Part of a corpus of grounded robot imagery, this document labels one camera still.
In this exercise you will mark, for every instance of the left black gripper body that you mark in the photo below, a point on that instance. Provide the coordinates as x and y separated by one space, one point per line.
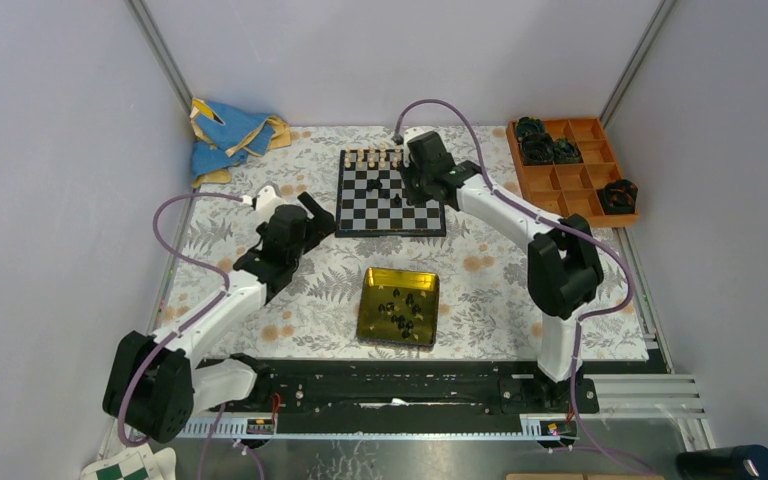
294 260

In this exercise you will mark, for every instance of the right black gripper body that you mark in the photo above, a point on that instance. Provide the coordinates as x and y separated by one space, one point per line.
416 181

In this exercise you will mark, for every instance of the black white chess board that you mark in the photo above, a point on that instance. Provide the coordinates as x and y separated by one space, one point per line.
360 214

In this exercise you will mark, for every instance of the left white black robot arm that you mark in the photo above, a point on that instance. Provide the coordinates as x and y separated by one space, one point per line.
157 381

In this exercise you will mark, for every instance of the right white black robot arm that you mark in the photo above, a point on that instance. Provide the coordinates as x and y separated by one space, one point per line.
563 266

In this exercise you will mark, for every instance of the row of white chess pieces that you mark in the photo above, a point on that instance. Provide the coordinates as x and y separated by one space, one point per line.
371 158

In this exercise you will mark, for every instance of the black chess pieces in tray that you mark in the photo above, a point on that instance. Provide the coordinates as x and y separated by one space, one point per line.
401 310

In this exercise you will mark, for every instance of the black coiled part top left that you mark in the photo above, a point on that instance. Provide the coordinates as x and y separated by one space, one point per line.
527 126

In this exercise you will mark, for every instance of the black coiled part middle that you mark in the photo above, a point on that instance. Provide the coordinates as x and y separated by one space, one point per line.
537 149

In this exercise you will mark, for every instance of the yellow metal tray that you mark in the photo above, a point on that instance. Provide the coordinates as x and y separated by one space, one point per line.
378 281

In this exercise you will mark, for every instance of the floral patterned table mat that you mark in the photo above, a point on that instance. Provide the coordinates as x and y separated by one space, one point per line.
484 311

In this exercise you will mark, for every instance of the blue yellow cloth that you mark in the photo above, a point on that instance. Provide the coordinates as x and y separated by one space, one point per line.
227 136

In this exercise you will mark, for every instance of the black coiled part in organizer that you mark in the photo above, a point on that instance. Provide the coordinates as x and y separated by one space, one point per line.
566 152

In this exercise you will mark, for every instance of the orange compartment organizer tray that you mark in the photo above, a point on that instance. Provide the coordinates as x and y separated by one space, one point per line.
572 188

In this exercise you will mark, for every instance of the black part at tray edge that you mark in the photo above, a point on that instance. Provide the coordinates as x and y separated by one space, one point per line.
618 197

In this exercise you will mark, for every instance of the green white checkered paper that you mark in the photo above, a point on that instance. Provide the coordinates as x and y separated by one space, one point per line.
140 463

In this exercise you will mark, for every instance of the black cylinder bottle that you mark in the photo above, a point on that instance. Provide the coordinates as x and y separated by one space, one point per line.
743 462

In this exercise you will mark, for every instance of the black mounting base rail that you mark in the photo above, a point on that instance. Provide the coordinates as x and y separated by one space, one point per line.
307 385

